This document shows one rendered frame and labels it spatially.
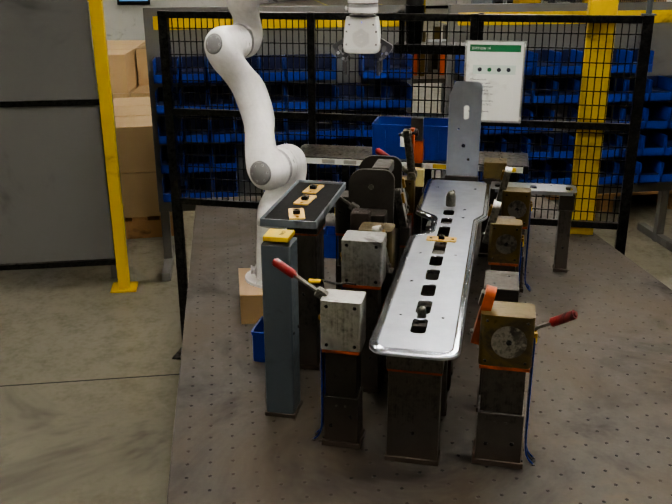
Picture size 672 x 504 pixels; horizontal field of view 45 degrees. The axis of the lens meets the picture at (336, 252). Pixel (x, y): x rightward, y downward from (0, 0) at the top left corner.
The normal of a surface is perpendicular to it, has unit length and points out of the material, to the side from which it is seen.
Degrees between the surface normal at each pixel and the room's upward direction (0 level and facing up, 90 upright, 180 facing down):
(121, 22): 90
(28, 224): 90
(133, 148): 90
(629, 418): 0
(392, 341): 0
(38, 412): 0
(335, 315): 90
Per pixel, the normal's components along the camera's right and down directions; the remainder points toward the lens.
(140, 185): 0.19, 0.33
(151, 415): 0.00, -0.94
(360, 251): -0.21, 0.33
